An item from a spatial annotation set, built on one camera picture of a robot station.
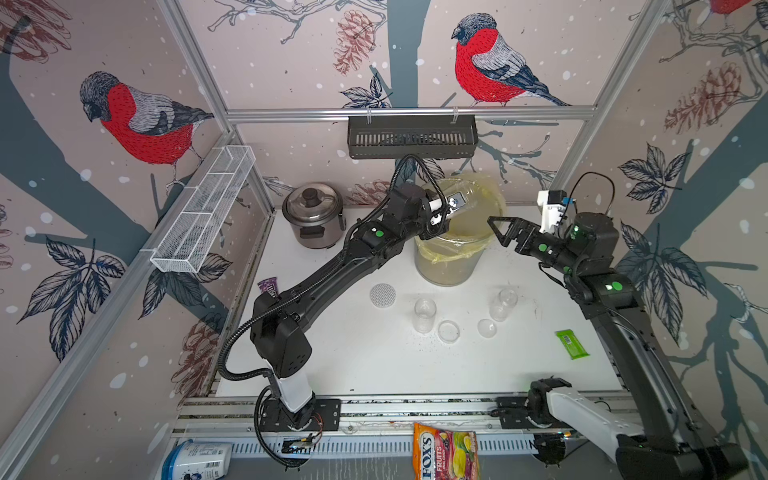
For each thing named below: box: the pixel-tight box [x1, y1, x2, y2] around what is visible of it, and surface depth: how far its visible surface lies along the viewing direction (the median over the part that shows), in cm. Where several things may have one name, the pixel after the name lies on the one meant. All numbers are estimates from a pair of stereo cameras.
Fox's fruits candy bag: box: [412, 423, 480, 480], surface depth 67 cm
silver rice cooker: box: [282, 182, 346, 249], surface depth 100 cm
